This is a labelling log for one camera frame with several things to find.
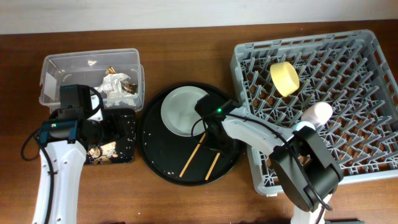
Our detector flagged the wooden chopstick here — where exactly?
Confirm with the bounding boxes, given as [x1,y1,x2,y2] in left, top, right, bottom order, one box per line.
[205,152,221,181]
[179,133,206,178]

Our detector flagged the white paper waste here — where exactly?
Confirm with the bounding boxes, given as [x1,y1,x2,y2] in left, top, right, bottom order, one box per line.
[95,66,138,108]

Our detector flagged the food scraps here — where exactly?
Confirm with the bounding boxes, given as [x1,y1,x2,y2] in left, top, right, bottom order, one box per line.
[87,141,118,165]

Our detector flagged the grey round plate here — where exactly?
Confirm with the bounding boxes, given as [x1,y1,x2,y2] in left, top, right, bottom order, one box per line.
[160,86,207,137]

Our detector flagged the blue cup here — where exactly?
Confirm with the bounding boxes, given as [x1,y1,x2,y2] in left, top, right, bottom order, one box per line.
[292,121,315,131]

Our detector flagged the yellow bowl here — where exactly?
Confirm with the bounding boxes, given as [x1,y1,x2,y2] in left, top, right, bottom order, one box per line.
[270,62,300,97]

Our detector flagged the pink cup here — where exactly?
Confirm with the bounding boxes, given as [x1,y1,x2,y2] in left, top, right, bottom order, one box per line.
[301,102,333,129]

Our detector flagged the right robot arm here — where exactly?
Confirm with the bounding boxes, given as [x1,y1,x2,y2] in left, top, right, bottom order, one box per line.
[195,96,343,223]

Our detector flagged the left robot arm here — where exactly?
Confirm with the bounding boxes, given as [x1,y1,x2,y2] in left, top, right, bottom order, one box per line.
[33,109,135,223]

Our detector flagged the clear plastic waste bin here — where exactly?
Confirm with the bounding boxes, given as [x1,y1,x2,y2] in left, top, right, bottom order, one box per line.
[39,48,145,112]

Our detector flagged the grey dishwasher rack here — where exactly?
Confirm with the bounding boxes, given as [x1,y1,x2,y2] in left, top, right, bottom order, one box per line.
[230,30,397,184]

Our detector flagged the black rectangular tray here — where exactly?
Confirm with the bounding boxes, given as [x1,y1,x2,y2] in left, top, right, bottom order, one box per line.
[46,107,137,166]

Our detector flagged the round black serving tray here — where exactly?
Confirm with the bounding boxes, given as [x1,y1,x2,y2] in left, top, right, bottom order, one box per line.
[136,82,243,186]

